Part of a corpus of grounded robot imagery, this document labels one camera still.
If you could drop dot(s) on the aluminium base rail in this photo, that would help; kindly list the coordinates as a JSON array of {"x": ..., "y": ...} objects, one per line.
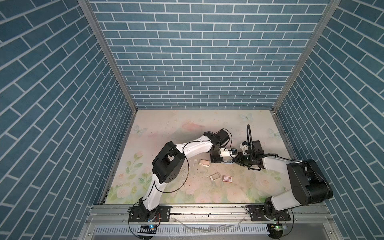
[{"x": 185, "y": 220}]

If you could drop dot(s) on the red staple box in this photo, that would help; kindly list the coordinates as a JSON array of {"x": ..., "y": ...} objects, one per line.
[{"x": 227, "y": 179}]

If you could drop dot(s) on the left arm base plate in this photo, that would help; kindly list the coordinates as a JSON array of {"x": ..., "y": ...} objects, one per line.
[{"x": 140, "y": 214}]

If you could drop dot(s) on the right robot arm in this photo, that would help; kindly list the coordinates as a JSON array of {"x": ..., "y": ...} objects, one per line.
[{"x": 308, "y": 184}]

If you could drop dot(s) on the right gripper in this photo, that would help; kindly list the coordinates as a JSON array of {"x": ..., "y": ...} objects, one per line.
[{"x": 238, "y": 160}]

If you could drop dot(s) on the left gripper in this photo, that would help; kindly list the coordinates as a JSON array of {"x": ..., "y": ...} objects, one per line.
[{"x": 217, "y": 159}]

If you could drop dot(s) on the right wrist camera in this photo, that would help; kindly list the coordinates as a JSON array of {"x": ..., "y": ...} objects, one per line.
[{"x": 244, "y": 146}]

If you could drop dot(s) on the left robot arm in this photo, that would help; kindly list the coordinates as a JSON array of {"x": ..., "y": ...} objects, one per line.
[{"x": 169, "y": 161}]

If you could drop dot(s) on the pink white mini stapler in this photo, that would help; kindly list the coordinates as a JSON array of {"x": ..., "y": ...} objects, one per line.
[{"x": 204, "y": 163}]

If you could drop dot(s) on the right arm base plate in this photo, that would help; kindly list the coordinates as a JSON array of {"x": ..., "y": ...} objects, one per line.
[{"x": 260, "y": 213}]

